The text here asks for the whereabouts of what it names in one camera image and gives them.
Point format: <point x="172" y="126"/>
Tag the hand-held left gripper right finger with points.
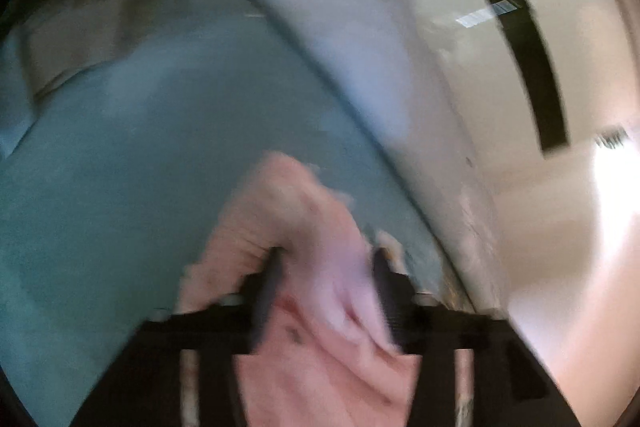
<point x="387" y="297"/>

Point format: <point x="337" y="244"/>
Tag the white wardrobe with black stripe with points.
<point x="550" y="232"/>

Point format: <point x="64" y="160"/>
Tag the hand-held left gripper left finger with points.
<point x="270" y="287"/>

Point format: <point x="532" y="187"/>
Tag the lilac floral duvet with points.
<point x="325" y="7"/>

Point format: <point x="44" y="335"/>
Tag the pink fleece garment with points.
<point x="320" y="257"/>

